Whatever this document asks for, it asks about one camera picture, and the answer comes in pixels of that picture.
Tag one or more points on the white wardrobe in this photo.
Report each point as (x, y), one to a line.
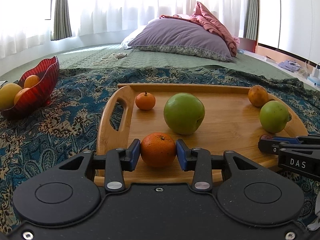
(290, 12)

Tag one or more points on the blue paisley blanket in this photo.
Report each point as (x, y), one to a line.
(62, 135)

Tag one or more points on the white pillow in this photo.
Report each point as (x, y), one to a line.
(132, 37)

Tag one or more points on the pile of light clothes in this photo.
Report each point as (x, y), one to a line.
(290, 65)

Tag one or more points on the dark red date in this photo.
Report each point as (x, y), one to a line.
(265, 137)

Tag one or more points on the pink blanket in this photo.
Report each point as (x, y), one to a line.
(215, 22)

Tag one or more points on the red glass bowl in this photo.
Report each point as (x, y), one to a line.
(37, 97)

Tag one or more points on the grey white cloth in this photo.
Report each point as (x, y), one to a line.
(315, 220)

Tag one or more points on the purple pillow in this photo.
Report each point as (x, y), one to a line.
(182, 37)

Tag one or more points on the yellow fruit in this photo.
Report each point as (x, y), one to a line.
(8, 95)

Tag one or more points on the small orange tangerine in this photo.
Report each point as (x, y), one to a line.
(145, 101)
(158, 150)

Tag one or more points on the small green apple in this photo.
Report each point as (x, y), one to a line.
(274, 116)

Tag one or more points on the white sheer curtain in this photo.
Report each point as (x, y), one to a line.
(125, 5)

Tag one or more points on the large green apple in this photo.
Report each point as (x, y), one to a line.
(184, 113)

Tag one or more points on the orange fruit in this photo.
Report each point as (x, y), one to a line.
(32, 80)
(21, 96)

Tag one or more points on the white paper bag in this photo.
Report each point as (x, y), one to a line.
(315, 73)

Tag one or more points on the white plastic bag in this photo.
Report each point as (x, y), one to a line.
(2, 83)

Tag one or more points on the grey-green curtain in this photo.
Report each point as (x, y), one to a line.
(251, 7)
(61, 10)

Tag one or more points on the green quilted bedspread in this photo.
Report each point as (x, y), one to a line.
(175, 60)

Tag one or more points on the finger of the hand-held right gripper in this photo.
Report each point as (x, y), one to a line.
(310, 138)
(267, 146)

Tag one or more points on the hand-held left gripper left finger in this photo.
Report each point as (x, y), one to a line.
(135, 153)

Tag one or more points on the brownish orange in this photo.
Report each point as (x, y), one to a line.
(257, 95)

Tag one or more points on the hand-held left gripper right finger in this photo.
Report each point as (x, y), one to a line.
(181, 155)

